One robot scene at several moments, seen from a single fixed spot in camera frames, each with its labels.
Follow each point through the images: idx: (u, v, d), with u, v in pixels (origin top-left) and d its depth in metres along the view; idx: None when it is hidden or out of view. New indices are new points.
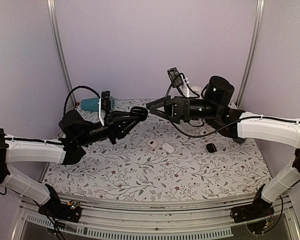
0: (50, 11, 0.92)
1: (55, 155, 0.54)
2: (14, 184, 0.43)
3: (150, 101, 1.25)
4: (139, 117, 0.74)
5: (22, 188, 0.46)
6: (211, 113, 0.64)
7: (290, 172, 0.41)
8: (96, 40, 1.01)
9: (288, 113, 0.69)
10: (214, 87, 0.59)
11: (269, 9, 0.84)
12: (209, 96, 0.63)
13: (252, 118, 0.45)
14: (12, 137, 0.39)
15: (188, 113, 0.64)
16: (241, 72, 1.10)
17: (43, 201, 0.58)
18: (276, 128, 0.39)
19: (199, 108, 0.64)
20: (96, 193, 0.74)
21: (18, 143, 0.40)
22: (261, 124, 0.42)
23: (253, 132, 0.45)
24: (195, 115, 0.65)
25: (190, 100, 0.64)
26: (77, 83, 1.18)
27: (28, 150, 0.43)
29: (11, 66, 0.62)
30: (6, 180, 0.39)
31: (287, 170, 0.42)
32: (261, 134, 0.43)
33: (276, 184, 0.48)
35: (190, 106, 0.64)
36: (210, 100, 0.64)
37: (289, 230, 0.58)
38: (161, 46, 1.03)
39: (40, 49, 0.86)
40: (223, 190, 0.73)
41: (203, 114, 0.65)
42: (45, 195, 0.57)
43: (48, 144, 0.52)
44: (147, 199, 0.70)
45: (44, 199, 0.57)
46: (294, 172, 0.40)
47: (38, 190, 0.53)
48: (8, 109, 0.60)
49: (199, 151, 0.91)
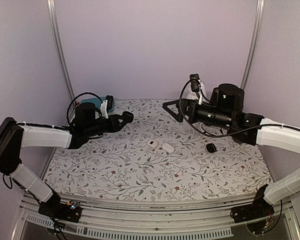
0: (50, 11, 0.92)
1: (63, 140, 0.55)
2: (21, 176, 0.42)
3: (150, 101, 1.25)
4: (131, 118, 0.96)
5: (29, 181, 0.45)
6: (222, 122, 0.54)
7: None
8: (96, 40, 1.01)
9: (288, 113, 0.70)
10: (223, 92, 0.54)
11: (269, 9, 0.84)
12: (219, 103, 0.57)
13: (273, 125, 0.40)
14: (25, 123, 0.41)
15: (193, 116, 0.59)
16: (241, 72, 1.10)
17: (47, 198, 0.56)
18: (294, 140, 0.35)
19: (206, 113, 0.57)
20: (96, 193, 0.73)
21: (31, 127, 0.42)
22: (281, 132, 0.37)
23: (275, 142, 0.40)
24: (203, 121, 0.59)
25: (199, 104, 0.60)
26: (77, 83, 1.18)
27: (39, 135, 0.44)
29: (11, 66, 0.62)
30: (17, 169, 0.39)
31: (297, 178, 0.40)
32: (281, 144, 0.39)
33: (282, 187, 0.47)
35: (198, 109, 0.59)
36: (221, 108, 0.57)
37: (289, 230, 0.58)
38: (161, 46, 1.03)
39: (40, 49, 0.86)
40: (223, 190, 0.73)
41: (212, 122, 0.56)
42: (48, 191, 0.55)
43: (56, 129, 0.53)
44: (147, 199, 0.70)
45: (47, 195, 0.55)
46: None
47: (42, 185, 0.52)
48: (9, 109, 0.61)
49: (199, 151, 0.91)
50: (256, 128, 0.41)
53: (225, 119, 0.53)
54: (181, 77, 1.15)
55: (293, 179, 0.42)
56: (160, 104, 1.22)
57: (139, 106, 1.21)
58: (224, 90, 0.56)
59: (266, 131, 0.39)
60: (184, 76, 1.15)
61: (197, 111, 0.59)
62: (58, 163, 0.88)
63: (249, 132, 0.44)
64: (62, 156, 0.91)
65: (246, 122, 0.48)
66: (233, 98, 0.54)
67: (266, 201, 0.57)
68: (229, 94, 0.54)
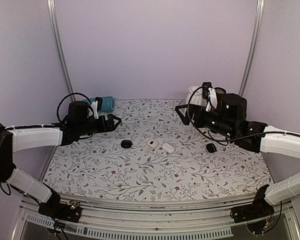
0: (50, 11, 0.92)
1: (55, 138, 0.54)
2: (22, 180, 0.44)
3: (150, 102, 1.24)
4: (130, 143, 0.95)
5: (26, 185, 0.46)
6: (224, 131, 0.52)
7: None
8: (96, 41, 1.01)
9: (288, 114, 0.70)
10: (225, 102, 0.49)
11: (270, 9, 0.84)
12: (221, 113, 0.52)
13: (275, 133, 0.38)
14: (13, 127, 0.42)
15: (198, 120, 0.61)
16: (241, 72, 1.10)
17: (45, 198, 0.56)
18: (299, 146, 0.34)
19: (211, 120, 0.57)
20: (96, 193, 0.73)
21: (20, 130, 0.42)
22: (286, 140, 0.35)
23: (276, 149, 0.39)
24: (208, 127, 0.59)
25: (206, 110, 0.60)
26: (77, 83, 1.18)
27: (29, 136, 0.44)
29: (11, 66, 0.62)
30: (14, 173, 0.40)
31: None
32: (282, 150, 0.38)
33: (284, 189, 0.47)
35: (205, 115, 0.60)
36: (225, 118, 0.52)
37: (290, 230, 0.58)
38: (160, 46, 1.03)
39: (40, 49, 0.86)
40: (223, 190, 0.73)
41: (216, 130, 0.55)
42: (48, 192, 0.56)
43: (46, 128, 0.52)
44: (147, 199, 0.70)
45: (46, 195, 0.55)
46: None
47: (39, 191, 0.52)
48: (9, 109, 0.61)
49: (199, 151, 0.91)
50: (261, 136, 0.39)
53: (227, 128, 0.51)
54: (181, 77, 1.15)
55: (295, 181, 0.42)
56: (160, 104, 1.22)
57: (139, 107, 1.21)
58: (227, 98, 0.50)
59: (269, 139, 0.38)
60: (184, 77, 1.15)
61: (202, 117, 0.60)
62: (58, 163, 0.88)
63: (253, 140, 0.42)
64: (62, 156, 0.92)
65: (250, 130, 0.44)
66: (237, 108, 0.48)
67: (266, 201, 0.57)
68: (232, 105, 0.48)
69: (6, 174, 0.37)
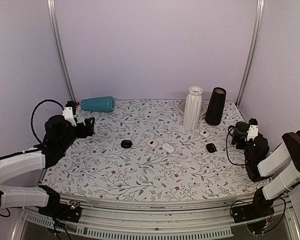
0: (50, 11, 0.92)
1: (38, 162, 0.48)
2: (16, 198, 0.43)
3: (150, 101, 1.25)
4: (130, 144, 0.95)
5: (20, 200, 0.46)
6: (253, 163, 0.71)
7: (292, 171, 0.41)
8: (97, 41, 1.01)
9: (287, 114, 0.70)
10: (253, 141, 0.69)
11: (269, 9, 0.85)
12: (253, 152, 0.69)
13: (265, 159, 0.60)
14: None
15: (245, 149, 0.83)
16: (241, 72, 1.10)
17: (43, 203, 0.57)
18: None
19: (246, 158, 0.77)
20: (96, 193, 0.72)
21: (2, 162, 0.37)
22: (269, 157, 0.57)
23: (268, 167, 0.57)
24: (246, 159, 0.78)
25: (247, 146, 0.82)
26: (77, 83, 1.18)
27: (10, 167, 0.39)
29: (10, 66, 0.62)
30: (3, 200, 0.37)
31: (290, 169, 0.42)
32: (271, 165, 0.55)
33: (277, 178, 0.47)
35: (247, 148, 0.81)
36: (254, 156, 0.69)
37: (289, 230, 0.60)
38: (160, 46, 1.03)
39: (40, 49, 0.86)
40: (223, 190, 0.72)
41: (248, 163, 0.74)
42: (44, 199, 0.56)
43: (28, 153, 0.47)
44: (147, 199, 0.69)
45: (44, 199, 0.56)
46: (296, 172, 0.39)
47: (35, 200, 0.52)
48: (9, 109, 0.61)
49: (199, 151, 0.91)
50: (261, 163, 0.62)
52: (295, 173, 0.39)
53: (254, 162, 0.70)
54: (181, 77, 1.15)
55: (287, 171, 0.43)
56: (160, 104, 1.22)
57: (139, 106, 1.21)
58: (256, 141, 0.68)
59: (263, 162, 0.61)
60: (184, 77, 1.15)
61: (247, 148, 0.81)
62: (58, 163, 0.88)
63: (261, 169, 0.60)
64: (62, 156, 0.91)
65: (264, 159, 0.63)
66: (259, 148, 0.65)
67: (262, 193, 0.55)
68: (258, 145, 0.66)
69: None
